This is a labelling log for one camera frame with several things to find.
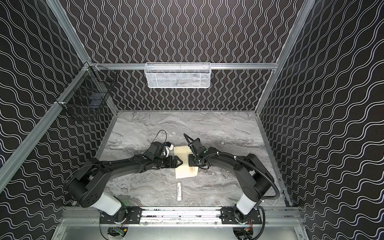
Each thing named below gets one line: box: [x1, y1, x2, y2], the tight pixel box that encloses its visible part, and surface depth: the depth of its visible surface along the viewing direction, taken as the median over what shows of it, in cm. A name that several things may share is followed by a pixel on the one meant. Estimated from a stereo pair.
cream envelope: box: [173, 145, 199, 179], surface depth 92 cm
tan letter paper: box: [189, 166, 199, 176], surface depth 91 cm
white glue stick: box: [177, 182, 182, 201], surface depth 82 cm
